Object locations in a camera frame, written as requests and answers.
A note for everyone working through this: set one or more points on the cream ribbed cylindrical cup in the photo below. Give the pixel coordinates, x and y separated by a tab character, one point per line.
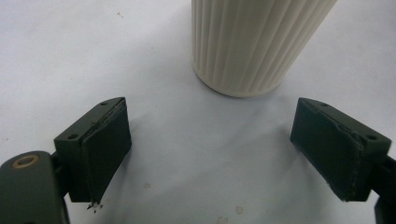
246	43

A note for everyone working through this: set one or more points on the white table mat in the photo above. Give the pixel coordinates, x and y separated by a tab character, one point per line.
199	155

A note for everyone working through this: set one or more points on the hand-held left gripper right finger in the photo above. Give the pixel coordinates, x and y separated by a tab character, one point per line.
336	149

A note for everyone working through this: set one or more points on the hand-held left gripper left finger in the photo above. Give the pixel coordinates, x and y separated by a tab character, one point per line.
102	155

